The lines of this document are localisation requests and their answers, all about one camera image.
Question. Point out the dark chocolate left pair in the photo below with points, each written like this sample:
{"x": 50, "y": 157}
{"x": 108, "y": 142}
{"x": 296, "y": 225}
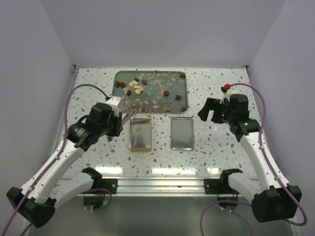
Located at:
{"x": 120, "y": 84}

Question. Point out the aluminium front rail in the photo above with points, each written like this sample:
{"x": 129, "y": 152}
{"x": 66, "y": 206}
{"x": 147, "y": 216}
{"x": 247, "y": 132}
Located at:
{"x": 164, "y": 187}

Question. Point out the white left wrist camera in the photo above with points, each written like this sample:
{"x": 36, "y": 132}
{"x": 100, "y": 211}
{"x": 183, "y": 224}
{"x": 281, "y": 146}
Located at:
{"x": 114, "y": 102}

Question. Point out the gold tin box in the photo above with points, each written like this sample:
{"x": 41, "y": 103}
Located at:
{"x": 140, "y": 133}

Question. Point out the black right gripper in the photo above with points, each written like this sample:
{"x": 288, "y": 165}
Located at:
{"x": 210, "y": 104}

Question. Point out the white square chocolate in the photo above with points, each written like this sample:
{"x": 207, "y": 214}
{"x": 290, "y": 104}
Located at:
{"x": 133, "y": 84}

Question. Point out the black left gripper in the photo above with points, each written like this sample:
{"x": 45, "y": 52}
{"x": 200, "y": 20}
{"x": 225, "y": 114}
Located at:
{"x": 117, "y": 118}

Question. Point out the blue floral serving tray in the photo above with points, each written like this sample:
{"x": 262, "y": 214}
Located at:
{"x": 152, "y": 100}

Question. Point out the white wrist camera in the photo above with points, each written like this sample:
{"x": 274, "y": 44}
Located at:
{"x": 114, "y": 102}
{"x": 227, "y": 92}

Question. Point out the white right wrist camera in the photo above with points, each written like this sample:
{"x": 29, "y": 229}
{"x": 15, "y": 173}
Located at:
{"x": 227, "y": 92}

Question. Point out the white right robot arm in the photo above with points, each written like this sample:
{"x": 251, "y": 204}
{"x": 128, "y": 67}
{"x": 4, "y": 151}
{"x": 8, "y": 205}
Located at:
{"x": 273, "y": 197}

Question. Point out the metal tongs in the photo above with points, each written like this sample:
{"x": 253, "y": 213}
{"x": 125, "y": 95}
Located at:
{"x": 134, "y": 109}

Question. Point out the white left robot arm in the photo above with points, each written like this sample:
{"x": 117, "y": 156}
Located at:
{"x": 33, "y": 200}

